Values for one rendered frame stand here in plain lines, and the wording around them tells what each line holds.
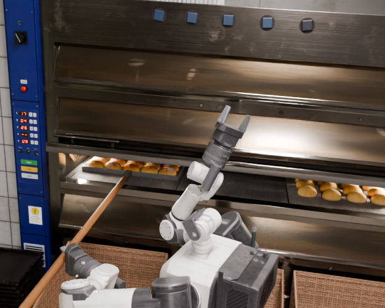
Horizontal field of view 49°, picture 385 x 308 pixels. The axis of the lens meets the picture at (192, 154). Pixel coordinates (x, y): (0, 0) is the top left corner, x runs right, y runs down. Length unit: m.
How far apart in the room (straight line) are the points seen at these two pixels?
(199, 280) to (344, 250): 1.22
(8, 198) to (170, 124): 1.01
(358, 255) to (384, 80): 0.86
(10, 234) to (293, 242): 1.55
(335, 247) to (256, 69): 0.97
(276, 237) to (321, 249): 0.23
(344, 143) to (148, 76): 0.96
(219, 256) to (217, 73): 0.98
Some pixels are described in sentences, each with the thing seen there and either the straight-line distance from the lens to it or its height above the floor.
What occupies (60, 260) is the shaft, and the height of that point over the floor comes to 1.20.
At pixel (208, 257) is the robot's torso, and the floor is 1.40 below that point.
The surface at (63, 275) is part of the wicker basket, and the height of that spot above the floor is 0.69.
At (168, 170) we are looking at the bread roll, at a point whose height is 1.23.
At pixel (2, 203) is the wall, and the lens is 2.56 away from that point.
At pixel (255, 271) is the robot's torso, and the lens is 1.23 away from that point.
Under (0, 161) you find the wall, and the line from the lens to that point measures 2.47.
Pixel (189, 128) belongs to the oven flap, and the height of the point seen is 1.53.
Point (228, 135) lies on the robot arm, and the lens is 1.48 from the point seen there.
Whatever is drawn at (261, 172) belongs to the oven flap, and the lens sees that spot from 1.93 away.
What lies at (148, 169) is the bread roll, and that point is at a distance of 2.37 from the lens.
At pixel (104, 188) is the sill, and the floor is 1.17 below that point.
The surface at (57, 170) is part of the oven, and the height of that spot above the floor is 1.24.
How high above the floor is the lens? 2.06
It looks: 18 degrees down
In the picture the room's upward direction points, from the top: 4 degrees clockwise
